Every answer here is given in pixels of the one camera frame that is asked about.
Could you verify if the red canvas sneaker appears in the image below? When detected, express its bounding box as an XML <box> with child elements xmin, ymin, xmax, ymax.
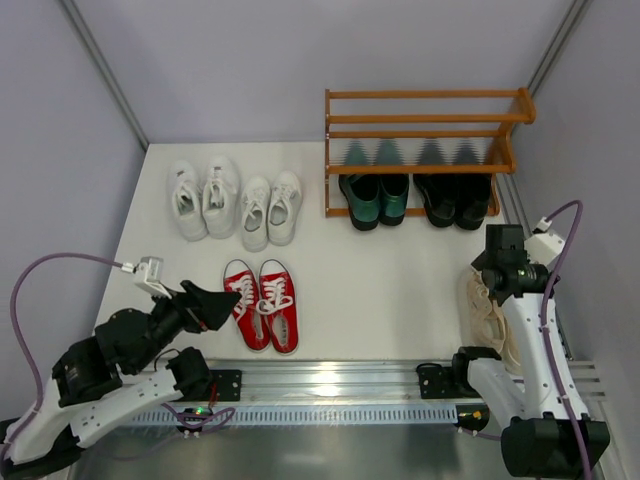
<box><xmin>257</xmin><ymin>259</ymin><xmax>299</xmax><ymax>355</ymax></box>
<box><xmin>223</xmin><ymin>259</ymin><xmax>271</xmax><ymax>352</ymax></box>

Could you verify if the black loafer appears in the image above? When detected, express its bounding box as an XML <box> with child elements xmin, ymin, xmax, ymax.
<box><xmin>452</xmin><ymin>139</ymin><xmax>494</xmax><ymax>232</ymax></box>
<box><xmin>412</xmin><ymin>139</ymin><xmax>459</xmax><ymax>229</ymax></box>

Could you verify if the green loafer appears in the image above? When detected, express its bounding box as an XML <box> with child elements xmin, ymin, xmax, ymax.
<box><xmin>374</xmin><ymin>139</ymin><xmax>411</xmax><ymax>226</ymax></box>
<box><xmin>338</xmin><ymin>174</ymin><xmax>381</xmax><ymax>231</ymax></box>

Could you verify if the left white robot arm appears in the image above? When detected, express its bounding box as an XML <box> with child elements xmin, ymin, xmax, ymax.
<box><xmin>1</xmin><ymin>280</ymin><xmax>241</xmax><ymax>479</ymax></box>

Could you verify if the wooden shoe shelf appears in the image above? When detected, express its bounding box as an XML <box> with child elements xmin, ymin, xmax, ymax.
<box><xmin>324</xmin><ymin>87</ymin><xmax>537</xmax><ymax>218</ymax></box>

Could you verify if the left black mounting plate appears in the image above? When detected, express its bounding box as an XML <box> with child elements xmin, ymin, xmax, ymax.
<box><xmin>211</xmin><ymin>369</ymin><xmax>243</xmax><ymax>403</ymax></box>

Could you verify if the black mounting plate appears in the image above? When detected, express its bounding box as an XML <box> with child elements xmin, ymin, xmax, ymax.
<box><xmin>211</xmin><ymin>369</ymin><xmax>243</xmax><ymax>403</ymax></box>
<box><xmin>416</xmin><ymin>363</ymin><xmax>463</xmax><ymax>400</ymax></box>

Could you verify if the large white sneaker left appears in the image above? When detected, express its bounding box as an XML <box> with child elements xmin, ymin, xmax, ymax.
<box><xmin>167</xmin><ymin>160</ymin><xmax>208</xmax><ymax>242</ymax></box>

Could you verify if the large white sneaker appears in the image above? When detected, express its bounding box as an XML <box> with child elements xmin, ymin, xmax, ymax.
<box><xmin>202</xmin><ymin>155</ymin><xmax>240</xmax><ymax>239</ymax></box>
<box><xmin>167</xmin><ymin>160</ymin><xmax>208</xmax><ymax>242</ymax></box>

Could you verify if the large white sneaker right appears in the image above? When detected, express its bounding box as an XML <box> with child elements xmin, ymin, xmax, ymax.
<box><xmin>202</xmin><ymin>155</ymin><xmax>240</xmax><ymax>239</ymax></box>

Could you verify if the small white sneaker left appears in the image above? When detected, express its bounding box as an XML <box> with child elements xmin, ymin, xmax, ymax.
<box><xmin>240</xmin><ymin>176</ymin><xmax>271</xmax><ymax>252</ymax></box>

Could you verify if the small white sneaker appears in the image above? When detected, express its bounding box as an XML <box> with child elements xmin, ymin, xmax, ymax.
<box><xmin>267</xmin><ymin>171</ymin><xmax>303</xmax><ymax>246</ymax></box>
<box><xmin>240</xmin><ymin>176</ymin><xmax>271</xmax><ymax>252</ymax></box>

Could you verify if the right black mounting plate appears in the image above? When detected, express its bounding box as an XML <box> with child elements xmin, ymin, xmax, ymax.
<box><xmin>416</xmin><ymin>363</ymin><xmax>463</xmax><ymax>400</ymax></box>

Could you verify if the small white sneaker right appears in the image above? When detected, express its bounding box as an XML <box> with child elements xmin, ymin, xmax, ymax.
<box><xmin>267</xmin><ymin>171</ymin><xmax>303</xmax><ymax>246</ymax></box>

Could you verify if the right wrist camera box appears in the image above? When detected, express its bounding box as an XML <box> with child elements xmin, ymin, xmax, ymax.
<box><xmin>524</xmin><ymin>217</ymin><xmax>565</xmax><ymax>267</ymax></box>

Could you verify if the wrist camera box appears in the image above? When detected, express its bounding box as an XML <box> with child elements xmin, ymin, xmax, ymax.
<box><xmin>524</xmin><ymin>217</ymin><xmax>565</xmax><ymax>267</ymax></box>
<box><xmin>133</xmin><ymin>256</ymin><xmax>171</xmax><ymax>298</ymax></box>

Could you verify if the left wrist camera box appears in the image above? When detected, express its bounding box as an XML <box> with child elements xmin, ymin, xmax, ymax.
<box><xmin>133</xmin><ymin>256</ymin><xmax>171</xmax><ymax>298</ymax></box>

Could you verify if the perforated cable duct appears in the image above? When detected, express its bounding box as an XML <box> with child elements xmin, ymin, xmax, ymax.
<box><xmin>126</xmin><ymin>402</ymin><xmax>458</xmax><ymax>427</ymax></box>

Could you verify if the aluminium rail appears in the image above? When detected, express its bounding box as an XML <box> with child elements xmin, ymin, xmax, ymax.
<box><xmin>119</xmin><ymin>357</ymin><xmax>609</xmax><ymax>404</ymax></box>

